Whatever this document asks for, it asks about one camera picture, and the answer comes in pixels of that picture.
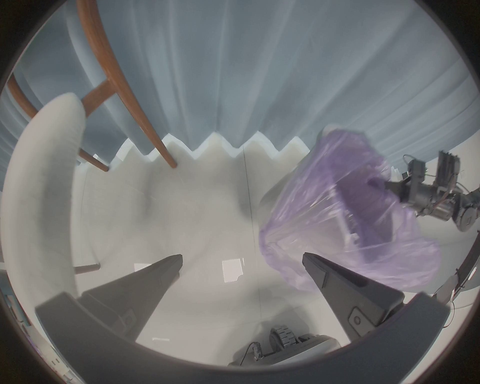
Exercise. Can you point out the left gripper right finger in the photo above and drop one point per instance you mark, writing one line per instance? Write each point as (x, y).
(352, 296)

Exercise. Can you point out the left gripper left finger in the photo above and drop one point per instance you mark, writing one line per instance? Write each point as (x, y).
(131, 296)

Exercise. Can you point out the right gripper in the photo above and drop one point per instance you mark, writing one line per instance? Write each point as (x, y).
(422, 197)

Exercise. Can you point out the purple plastic bag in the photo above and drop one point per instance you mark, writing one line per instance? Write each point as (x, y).
(300, 262)

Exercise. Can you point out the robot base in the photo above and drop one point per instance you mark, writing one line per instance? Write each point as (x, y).
(300, 348)

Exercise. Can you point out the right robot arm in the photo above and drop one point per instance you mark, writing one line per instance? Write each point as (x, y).
(465, 213)

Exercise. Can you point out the white trash bin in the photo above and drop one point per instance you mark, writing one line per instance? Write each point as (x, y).
(311, 232)

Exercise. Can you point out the white cushioned wooden chair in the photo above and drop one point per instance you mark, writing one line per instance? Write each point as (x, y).
(41, 180)

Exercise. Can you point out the pale blue curtain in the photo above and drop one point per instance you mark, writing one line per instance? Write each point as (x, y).
(262, 75)

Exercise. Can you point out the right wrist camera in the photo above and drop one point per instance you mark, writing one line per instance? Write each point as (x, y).
(415, 168)

